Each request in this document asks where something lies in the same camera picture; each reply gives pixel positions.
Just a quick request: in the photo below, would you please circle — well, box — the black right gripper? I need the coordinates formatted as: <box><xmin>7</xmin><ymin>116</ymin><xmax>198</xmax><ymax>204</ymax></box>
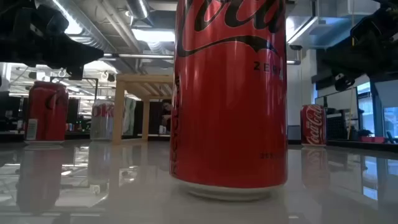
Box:
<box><xmin>317</xmin><ymin>39</ymin><xmax>398</xmax><ymax>92</ymax></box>

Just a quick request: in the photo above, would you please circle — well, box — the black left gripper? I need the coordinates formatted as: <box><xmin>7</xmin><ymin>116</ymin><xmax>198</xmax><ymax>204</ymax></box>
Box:
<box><xmin>0</xmin><ymin>29</ymin><xmax>105</xmax><ymax>82</ymax></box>

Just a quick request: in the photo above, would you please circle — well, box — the red Coca-Cola can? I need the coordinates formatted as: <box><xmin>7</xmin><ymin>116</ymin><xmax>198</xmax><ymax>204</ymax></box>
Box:
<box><xmin>300</xmin><ymin>104</ymin><xmax>327</xmax><ymax>147</ymax></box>

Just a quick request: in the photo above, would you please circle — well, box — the red Coke Zero can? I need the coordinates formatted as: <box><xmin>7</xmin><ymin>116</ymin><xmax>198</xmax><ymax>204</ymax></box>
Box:
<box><xmin>24</xmin><ymin>80</ymin><xmax>70</xmax><ymax>146</ymax></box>
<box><xmin>169</xmin><ymin>0</ymin><xmax>289</xmax><ymax>202</ymax></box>

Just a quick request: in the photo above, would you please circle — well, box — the silver Diet Coke can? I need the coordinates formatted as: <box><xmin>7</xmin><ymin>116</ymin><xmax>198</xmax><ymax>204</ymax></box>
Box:
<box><xmin>90</xmin><ymin>99</ymin><xmax>115</xmax><ymax>141</ymax></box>

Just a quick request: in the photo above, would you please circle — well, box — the wooden slatted shelf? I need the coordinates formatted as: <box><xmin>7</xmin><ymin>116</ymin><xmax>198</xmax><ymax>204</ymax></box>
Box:
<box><xmin>111</xmin><ymin>73</ymin><xmax>175</xmax><ymax>146</ymax></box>

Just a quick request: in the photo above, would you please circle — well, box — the black framed whiteboard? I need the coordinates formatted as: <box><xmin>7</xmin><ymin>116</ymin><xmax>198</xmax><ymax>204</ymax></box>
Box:
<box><xmin>314</xmin><ymin>86</ymin><xmax>359</xmax><ymax>110</ymax></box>

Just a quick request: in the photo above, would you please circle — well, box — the long ceiling light strip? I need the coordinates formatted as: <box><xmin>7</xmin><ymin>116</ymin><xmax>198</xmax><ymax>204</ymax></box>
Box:
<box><xmin>52</xmin><ymin>0</ymin><xmax>83</xmax><ymax>35</ymax></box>

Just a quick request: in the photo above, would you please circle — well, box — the black perforated cart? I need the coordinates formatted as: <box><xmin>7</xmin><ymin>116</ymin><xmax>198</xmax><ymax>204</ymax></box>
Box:
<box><xmin>326</xmin><ymin>107</ymin><xmax>365</xmax><ymax>141</ymax></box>

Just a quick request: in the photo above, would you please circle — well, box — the white green patterned curtain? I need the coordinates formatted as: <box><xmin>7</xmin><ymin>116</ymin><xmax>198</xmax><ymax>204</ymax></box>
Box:
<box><xmin>121</xmin><ymin>98</ymin><xmax>137</xmax><ymax>136</ymax></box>

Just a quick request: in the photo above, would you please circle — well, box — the red flat box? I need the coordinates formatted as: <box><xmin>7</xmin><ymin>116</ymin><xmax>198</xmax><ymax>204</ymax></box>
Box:
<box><xmin>359</xmin><ymin>136</ymin><xmax>386</xmax><ymax>144</ymax></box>

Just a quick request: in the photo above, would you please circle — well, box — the grey trash bin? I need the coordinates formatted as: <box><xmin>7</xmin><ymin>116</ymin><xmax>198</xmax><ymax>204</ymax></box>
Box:
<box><xmin>287</xmin><ymin>125</ymin><xmax>302</xmax><ymax>141</ymax></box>

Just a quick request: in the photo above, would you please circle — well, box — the person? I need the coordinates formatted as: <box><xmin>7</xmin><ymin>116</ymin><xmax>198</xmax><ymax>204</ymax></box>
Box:
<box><xmin>160</xmin><ymin>101</ymin><xmax>172</xmax><ymax>135</ymax></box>

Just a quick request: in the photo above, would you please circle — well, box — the background wooden table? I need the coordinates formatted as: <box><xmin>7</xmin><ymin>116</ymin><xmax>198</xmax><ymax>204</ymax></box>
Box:
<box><xmin>136</xmin><ymin>133</ymin><xmax>171</xmax><ymax>139</ymax></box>

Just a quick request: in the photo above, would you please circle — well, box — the large round silver duct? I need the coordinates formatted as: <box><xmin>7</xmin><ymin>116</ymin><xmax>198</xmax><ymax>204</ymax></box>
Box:
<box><xmin>37</xmin><ymin>0</ymin><xmax>118</xmax><ymax>54</ymax></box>

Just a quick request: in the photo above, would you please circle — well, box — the dark metal post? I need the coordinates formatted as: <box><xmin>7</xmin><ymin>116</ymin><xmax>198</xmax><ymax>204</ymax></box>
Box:
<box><xmin>368</xmin><ymin>73</ymin><xmax>386</xmax><ymax>138</ymax></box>

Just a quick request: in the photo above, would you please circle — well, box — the small round silver duct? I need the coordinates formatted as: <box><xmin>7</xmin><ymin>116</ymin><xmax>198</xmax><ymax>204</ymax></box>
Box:
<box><xmin>126</xmin><ymin>0</ymin><xmax>155</xmax><ymax>27</ymax></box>

